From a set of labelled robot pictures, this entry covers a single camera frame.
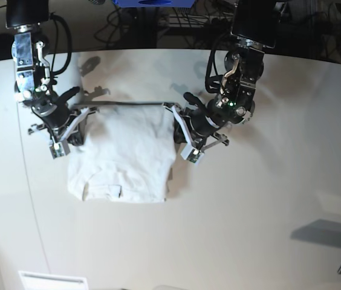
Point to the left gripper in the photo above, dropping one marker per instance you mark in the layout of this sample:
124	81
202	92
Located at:
206	119

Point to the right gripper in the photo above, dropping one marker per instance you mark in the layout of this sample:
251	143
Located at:
53	110

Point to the white T-shirt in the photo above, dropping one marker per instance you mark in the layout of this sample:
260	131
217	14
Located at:
127	156

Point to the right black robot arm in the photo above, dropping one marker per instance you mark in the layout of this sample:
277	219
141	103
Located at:
35	76

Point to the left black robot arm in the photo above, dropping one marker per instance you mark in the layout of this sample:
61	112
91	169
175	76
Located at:
235	64

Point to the blue box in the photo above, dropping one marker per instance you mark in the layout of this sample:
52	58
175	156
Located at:
154	3

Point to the white paper sheet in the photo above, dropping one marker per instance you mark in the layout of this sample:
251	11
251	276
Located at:
34	280

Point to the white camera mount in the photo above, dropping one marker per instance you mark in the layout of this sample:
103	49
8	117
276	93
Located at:
58	143
188	139

